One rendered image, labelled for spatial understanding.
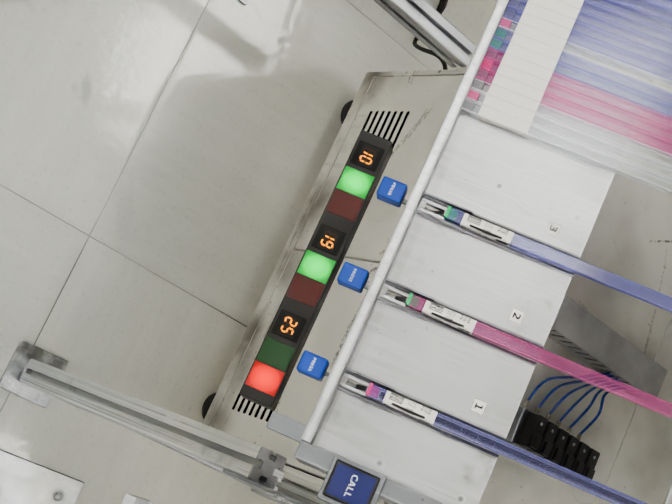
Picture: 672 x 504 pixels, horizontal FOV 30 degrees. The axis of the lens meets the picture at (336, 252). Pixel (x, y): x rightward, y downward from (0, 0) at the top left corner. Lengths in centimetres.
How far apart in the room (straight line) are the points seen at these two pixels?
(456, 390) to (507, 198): 23
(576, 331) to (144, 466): 78
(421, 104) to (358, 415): 80
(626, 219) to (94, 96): 83
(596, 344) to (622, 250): 16
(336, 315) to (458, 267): 56
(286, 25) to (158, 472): 79
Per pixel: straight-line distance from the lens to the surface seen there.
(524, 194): 145
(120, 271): 205
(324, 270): 143
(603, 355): 179
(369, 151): 147
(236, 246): 216
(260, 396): 141
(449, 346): 140
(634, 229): 188
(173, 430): 162
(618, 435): 192
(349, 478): 134
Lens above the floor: 179
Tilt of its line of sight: 52 degrees down
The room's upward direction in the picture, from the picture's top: 99 degrees clockwise
